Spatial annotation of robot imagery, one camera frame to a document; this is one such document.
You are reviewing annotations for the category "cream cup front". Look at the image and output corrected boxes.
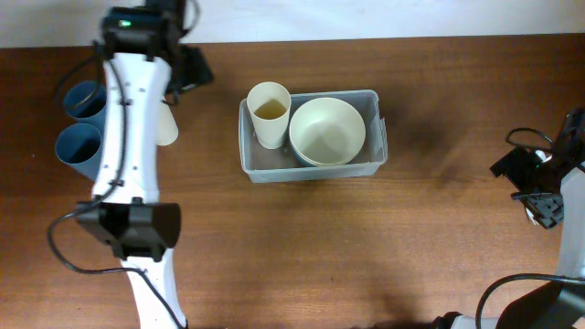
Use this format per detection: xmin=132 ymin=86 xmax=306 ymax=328
xmin=246 ymin=81 xmax=292 ymax=149

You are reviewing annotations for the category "blue bowl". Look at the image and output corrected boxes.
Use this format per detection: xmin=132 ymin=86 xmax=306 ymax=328
xmin=288 ymin=145 xmax=305 ymax=167

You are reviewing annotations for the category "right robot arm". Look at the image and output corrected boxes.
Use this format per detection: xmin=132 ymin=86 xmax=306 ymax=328
xmin=430 ymin=108 xmax=584 ymax=329

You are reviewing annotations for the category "cream bowl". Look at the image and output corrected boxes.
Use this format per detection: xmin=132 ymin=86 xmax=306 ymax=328
xmin=289 ymin=97 xmax=366 ymax=166

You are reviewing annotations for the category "clear plastic storage container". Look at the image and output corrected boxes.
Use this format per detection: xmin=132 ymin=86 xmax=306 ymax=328
xmin=239 ymin=90 xmax=388 ymax=183

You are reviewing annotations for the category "cream cup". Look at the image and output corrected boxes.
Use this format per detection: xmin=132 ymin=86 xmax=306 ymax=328
xmin=156 ymin=103 xmax=179 ymax=146
xmin=246 ymin=81 xmax=292 ymax=149

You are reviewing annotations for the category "white plastic fork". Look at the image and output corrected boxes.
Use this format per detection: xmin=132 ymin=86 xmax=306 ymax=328
xmin=525 ymin=201 xmax=542 ymax=226

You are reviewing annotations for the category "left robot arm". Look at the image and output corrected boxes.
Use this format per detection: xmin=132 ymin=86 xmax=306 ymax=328
xmin=72 ymin=1 xmax=213 ymax=328

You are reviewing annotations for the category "white plastic spoon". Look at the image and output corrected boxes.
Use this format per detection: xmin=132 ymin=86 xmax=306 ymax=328
xmin=535 ymin=150 xmax=552 ymax=163

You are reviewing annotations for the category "blue cup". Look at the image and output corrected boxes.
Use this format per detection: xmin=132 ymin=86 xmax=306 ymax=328
xmin=63 ymin=80 xmax=107 ymax=133
xmin=55 ymin=123 xmax=102 ymax=181

